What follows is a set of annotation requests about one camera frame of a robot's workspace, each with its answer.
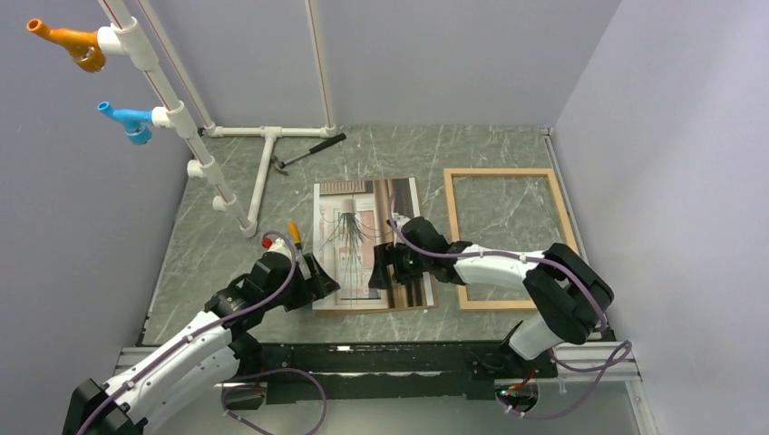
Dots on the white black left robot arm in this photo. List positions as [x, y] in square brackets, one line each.
[214, 347]

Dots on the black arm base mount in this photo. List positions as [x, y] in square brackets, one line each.
[285, 373]

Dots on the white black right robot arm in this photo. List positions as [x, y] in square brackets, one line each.
[570, 298]

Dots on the orange nozzle fitting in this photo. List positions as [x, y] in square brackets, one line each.
[82, 47]

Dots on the white PVC pipe stand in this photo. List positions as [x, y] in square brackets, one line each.
[125, 36]

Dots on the wooden picture frame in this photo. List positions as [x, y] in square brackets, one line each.
[464, 303]

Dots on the yellow handled screwdriver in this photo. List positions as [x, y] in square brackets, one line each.
[294, 232]

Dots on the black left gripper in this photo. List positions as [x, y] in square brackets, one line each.
[318, 285]

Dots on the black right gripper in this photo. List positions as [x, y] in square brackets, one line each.
[387, 254]

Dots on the blue nozzle fitting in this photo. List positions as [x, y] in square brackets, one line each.
[134, 123]

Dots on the plant photo print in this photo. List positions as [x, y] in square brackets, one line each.
[350, 218]

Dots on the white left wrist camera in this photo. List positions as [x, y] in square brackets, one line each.
[276, 246]

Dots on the aluminium rail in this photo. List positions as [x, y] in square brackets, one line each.
[591, 363]

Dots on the black handled claw hammer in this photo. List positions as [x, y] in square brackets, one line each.
[280, 166]

